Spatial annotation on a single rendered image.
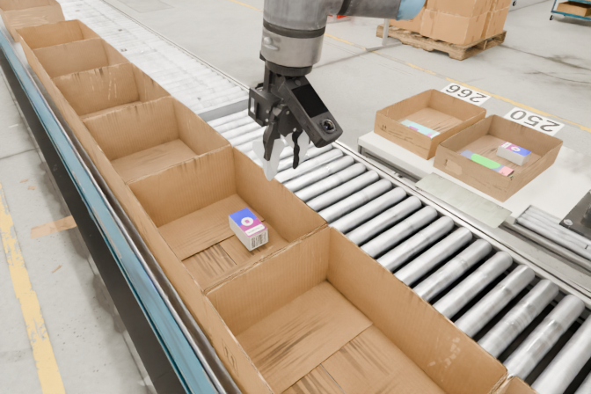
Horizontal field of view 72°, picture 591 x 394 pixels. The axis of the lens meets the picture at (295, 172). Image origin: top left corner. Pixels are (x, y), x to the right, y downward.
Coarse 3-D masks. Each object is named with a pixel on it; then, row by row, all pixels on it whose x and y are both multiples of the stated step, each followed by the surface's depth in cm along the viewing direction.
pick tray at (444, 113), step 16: (416, 96) 183; (432, 96) 190; (448, 96) 183; (384, 112) 173; (400, 112) 181; (416, 112) 189; (432, 112) 189; (448, 112) 186; (464, 112) 179; (480, 112) 173; (384, 128) 169; (400, 128) 162; (432, 128) 175; (448, 128) 176; (400, 144) 165; (416, 144) 158; (432, 144) 154
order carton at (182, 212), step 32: (192, 160) 103; (224, 160) 110; (128, 192) 94; (160, 192) 102; (192, 192) 108; (224, 192) 115; (256, 192) 107; (288, 192) 93; (160, 224) 106; (192, 224) 107; (224, 224) 107; (288, 224) 99; (320, 224) 87; (160, 256) 90; (192, 256) 99; (224, 256) 99; (256, 256) 98; (192, 288) 75
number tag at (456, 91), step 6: (450, 84) 188; (456, 84) 187; (444, 90) 186; (450, 90) 185; (456, 90) 184; (462, 90) 184; (468, 90) 183; (456, 96) 181; (462, 96) 180; (468, 96) 179; (474, 96) 179; (480, 96) 178; (486, 96) 177; (474, 102) 175; (480, 102) 175
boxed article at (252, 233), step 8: (232, 216) 103; (240, 216) 103; (248, 216) 103; (232, 224) 104; (240, 224) 101; (248, 224) 101; (256, 224) 101; (240, 232) 101; (248, 232) 99; (256, 232) 99; (264, 232) 100; (248, 240) 98; (256, 240) 99; (264, 240) 101; (248, 248) 100
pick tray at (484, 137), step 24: (480, 120) 163; (504, 120) 165; (456, 144) 158; (480, 144) 165; (528, 144) 161; (552, 144) 153; (456, 168) 145; (480, 168) 138; (528, 168) 136; (504, 192) 134
